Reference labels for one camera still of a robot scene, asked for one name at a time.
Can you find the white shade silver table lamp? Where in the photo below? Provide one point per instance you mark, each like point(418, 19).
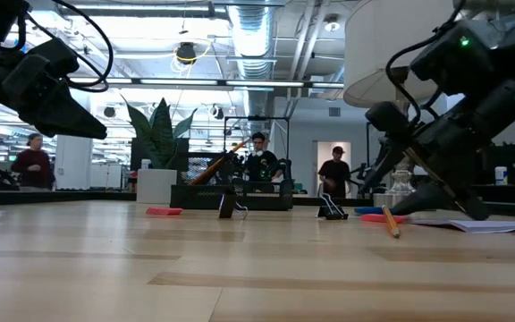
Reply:
point(374, 44)

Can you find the green plant in white pot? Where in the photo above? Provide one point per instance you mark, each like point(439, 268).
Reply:
point(157, 185)

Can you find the large black binder clip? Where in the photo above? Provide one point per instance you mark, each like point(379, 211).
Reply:
point(227, 205)

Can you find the orange pencil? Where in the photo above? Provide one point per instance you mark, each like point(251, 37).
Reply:
point(391, 223)
point(217, 164)

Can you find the black mesh desk organizer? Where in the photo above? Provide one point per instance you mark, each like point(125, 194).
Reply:
point(266, 199)

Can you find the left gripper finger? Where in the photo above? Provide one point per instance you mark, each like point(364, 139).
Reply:
point(61, 116)

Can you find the white wipes canister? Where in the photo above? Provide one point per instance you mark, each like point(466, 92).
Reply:
point(501, 176)

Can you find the pink eraser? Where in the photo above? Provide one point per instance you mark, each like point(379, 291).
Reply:
point(163, 211)
point(374, 218)

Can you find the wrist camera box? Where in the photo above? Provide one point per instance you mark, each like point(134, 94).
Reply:
point(454, 58)
point(52, 58)

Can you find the white column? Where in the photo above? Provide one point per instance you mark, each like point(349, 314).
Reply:
point(72, 161)

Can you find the pale blue sticky note pad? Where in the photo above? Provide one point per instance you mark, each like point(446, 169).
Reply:
point(499, 226)

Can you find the black aluminium table frame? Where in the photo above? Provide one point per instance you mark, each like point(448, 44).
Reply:
point(61, 197)

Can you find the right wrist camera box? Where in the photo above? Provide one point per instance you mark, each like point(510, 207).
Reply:
point(454, 58)

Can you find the small black binder clip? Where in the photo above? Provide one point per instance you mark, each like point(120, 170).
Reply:
point(329, 214)

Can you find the green exit sign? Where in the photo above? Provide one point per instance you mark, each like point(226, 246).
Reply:
point(13, 158)

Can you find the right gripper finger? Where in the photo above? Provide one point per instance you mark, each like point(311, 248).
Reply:
point(445, 197)
point(385, 165)

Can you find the person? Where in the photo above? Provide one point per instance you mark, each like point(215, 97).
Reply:
point(34, 170)
point(334, 174)
point(262, 165)

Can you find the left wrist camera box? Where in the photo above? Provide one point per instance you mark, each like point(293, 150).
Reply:
point(52, 58)

